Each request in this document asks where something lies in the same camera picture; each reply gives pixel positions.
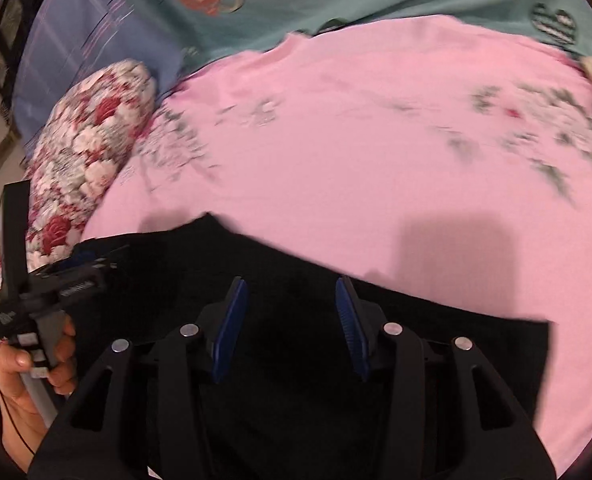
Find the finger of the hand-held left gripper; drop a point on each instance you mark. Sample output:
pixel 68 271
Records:
pixel 83 259

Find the black pants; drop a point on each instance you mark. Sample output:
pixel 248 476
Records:
pixel 286 260

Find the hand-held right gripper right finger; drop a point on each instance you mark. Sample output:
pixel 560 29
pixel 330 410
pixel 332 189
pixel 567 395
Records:
pixel 348 332

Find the pink bed sheet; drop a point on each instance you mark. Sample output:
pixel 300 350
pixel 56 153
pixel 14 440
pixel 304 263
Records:
pixel 355 150

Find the blue plaid pillow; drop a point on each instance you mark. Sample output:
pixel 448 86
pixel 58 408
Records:
pixel 76 25

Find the person's left hand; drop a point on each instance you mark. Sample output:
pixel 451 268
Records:
pixel 16 400

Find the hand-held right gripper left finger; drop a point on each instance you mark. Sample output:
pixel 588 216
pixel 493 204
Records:
pixel 231 330

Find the dark framed wall pictures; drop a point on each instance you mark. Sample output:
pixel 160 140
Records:
pixel 1 45

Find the red white floral quilt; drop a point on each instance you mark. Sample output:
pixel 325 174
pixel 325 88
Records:
pixel 91 145

